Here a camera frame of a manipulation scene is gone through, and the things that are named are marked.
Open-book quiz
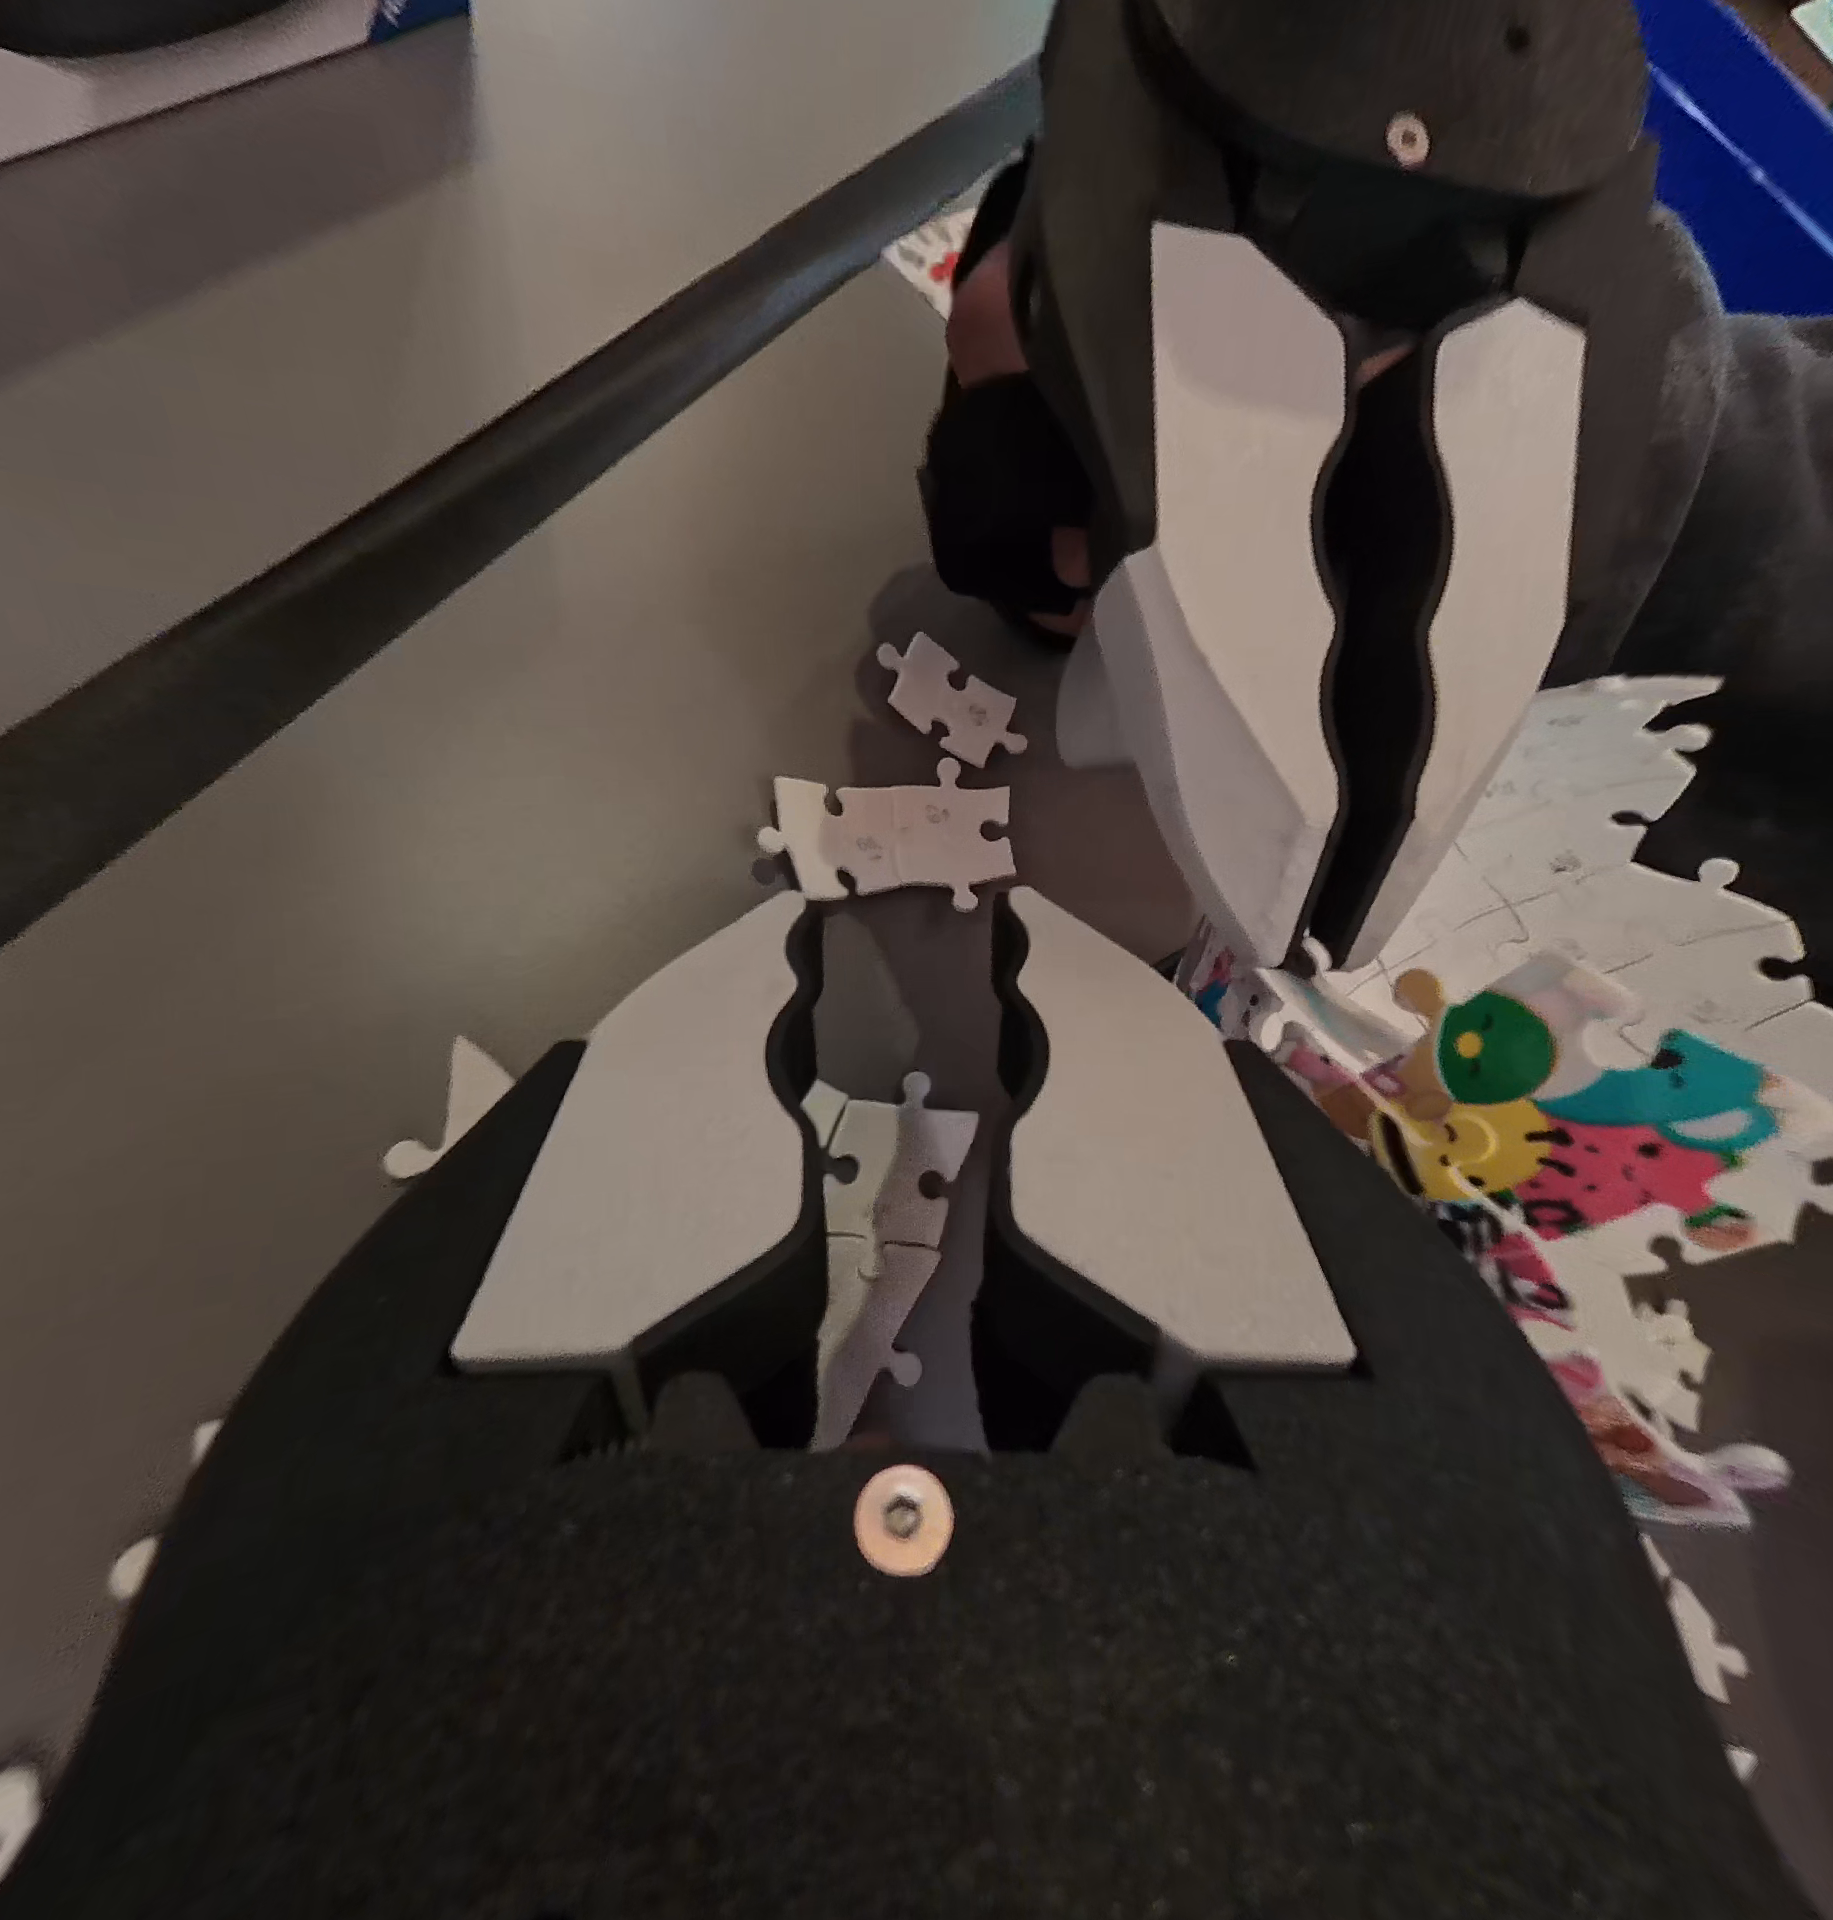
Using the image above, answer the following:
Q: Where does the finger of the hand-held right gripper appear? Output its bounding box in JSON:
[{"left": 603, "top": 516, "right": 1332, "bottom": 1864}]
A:
[
  {"left": 1337, "top": 295, "right": 1593, "bottom": 968},
  {"left": 1113, "top": 221, "right": 1362, "bottom": 963}
]

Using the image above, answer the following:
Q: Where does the partly built white puzzle ball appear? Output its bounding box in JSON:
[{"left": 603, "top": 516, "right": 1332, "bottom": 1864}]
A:
[{"left": 1167, "top": 676, "right": 1833, "bottom": 1787}]

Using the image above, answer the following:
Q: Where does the printed instruction leaflet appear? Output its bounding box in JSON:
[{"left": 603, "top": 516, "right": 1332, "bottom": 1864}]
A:
[{"left": 882, "top": 187, "right": 1014, "bottom": 325}]

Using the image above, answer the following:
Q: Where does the colourful puzzle ball box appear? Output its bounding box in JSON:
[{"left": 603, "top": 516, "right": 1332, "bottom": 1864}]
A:
[{"left": 0, "top": 0, "right": 474, "bottom": 175}]

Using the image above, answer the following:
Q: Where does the blue plastic bin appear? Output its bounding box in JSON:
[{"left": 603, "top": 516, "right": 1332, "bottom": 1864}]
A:
[{"left": 1632, "top": 0, "right": 1833, "bottom": 320}]

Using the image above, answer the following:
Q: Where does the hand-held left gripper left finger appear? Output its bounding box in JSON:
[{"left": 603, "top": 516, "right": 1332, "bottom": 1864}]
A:
[{"left": 452, "top": 892, "right": 834, "bottom": 1382}]

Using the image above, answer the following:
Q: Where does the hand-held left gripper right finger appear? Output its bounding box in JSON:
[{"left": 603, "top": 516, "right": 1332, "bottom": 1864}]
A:
[{"left": 986, "top": 890, "right": 1362, "bottom": 1382}]

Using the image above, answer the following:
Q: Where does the puzzle pieces group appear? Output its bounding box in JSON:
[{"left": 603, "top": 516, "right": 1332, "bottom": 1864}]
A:
[{"left": 0, "top": 630, "right": 1022, "bottom": 1877}]

